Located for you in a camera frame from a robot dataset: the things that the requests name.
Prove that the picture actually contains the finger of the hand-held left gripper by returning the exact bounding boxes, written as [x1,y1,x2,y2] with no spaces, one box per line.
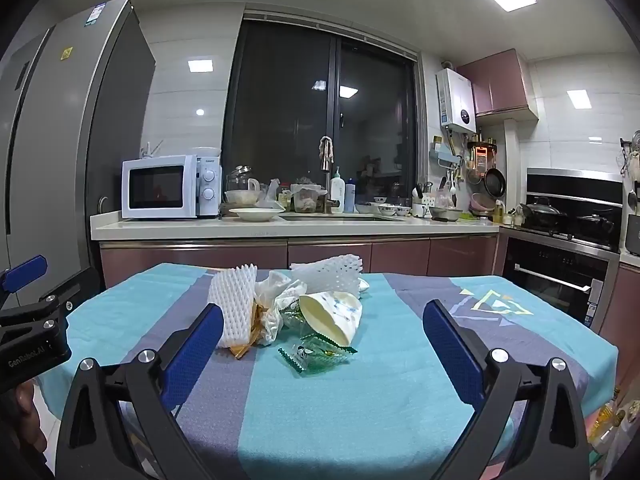
[0,255,49,294]
[0,294,69,335]

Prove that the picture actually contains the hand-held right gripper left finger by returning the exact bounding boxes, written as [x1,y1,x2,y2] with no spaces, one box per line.
[54,304,226,480]

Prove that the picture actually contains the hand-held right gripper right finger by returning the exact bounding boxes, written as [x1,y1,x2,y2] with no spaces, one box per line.
[422,299,594,480]

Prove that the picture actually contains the white foam fruit net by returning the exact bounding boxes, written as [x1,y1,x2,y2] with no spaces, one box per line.
[206,263,259,351]

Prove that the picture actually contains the gold snack wrapper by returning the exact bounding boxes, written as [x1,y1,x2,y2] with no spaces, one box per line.
[231,300,265,362]

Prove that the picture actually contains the white tissue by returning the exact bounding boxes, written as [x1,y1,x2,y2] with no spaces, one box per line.
[254,270,309,347]

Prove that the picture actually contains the green snack wrapper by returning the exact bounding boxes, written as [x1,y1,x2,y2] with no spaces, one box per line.
[278,332,359,376]

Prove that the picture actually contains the white paper cup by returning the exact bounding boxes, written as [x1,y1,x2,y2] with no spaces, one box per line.
[298,290,364,349]

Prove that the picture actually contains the clear plastic wrap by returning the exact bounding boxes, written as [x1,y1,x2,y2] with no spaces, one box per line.
[289,255,364,300]

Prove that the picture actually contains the person's left hand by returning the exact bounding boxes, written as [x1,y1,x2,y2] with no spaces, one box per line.
[10,382,45,457]

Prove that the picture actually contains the pink kitchen counter cabinet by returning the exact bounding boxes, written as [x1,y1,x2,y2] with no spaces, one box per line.
[90,210,502,292]

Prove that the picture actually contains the teal and purple blanket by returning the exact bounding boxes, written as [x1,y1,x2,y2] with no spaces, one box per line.
[37,260,619,480]

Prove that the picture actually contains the black built-in oven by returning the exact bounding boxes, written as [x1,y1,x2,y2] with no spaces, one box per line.
[501,236,621,332]

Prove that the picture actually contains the grey refrigerator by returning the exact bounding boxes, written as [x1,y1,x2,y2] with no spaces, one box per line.
[0,0,157,311]

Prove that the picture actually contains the white shallow plate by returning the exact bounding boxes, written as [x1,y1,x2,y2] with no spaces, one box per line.
[228,207,281,223]

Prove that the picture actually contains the white microwave oven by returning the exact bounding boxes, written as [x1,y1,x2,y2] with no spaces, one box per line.
[121,153,223,220]

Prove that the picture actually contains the black wok with lid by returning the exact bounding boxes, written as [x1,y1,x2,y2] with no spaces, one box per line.
[519,198,567,229]

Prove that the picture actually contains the yellow cooking oil bottle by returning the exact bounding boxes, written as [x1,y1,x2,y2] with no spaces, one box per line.
[589,399,640,457]

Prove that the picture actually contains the hanging black frying pan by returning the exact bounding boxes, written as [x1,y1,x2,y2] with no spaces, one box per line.
[482,167,507,199]

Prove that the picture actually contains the glass jar with lid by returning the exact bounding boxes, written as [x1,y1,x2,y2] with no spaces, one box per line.
[225,164,261,206]

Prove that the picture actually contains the clear plastic food container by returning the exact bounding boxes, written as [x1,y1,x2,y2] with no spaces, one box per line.
[289,183,322,214]

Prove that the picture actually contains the black cooking pot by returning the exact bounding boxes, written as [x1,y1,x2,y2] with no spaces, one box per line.
[575,213,617,237]

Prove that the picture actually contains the white pump soap bottle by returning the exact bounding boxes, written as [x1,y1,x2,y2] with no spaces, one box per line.
[329,165,346,214]

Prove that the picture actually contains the black range hood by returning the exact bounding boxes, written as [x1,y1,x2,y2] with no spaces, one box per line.
[525,167,625,252]

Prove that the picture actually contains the metal kitchen faucet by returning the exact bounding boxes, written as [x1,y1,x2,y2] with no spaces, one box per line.
[318,135,335,214]

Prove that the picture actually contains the white water heater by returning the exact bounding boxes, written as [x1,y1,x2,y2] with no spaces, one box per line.
[435,67,478,135]

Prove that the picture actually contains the dark sliding window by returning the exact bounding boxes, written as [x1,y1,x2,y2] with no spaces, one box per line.
[222,7,419,211]

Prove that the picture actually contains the pink wall cabinet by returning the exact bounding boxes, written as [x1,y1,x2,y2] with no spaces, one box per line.
[455,48,539,121]

